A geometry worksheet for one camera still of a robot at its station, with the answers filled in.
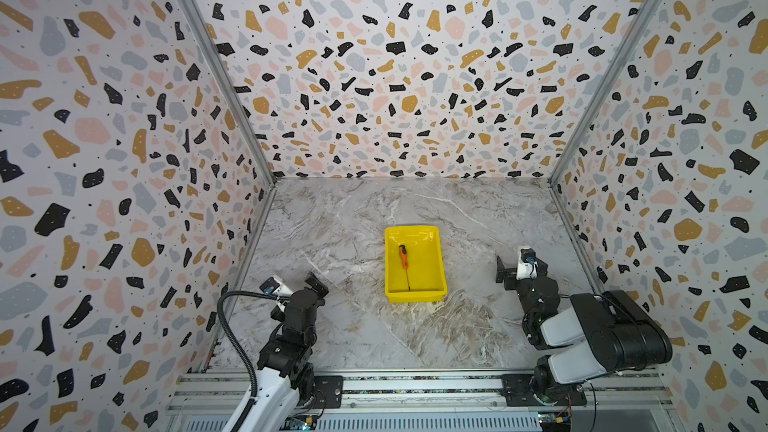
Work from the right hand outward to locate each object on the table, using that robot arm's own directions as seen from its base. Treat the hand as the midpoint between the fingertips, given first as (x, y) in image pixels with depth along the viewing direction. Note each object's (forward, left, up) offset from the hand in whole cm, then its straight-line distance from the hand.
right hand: (514, 250), depth 89 cm
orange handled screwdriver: (+2, +33, -9) cm, 34 cm away
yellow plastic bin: (-3, +26, -10) cm, 28 cm away
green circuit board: (-42, +57, -10) cm, 71 cm away
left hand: (-11, +60, +1) cm, 61 cm away
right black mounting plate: (-35, +4, -9) cm, 36 cm away
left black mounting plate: (-35, +51, -8) cm, 63 cm away
